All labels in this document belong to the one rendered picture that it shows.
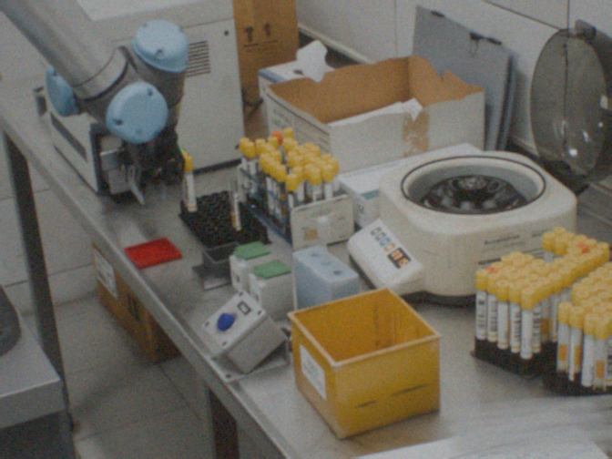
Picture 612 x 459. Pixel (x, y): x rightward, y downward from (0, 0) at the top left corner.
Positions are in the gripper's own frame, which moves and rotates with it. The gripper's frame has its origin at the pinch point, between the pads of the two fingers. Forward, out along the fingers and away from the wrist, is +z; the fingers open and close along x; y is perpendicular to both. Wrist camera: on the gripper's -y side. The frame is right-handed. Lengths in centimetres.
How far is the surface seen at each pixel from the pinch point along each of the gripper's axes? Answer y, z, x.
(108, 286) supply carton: -66, 131, 23
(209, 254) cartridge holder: 22.3, -10.8, 1.5
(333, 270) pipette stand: 42, -30, 8
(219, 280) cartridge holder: 27.3, -11.5, 0.9
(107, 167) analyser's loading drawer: -10.1, 6.0, -1.8
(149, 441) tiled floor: -9, 111, 13
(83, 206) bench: -5.3, 8.4, -7.6
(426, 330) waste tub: 57, -38, 11
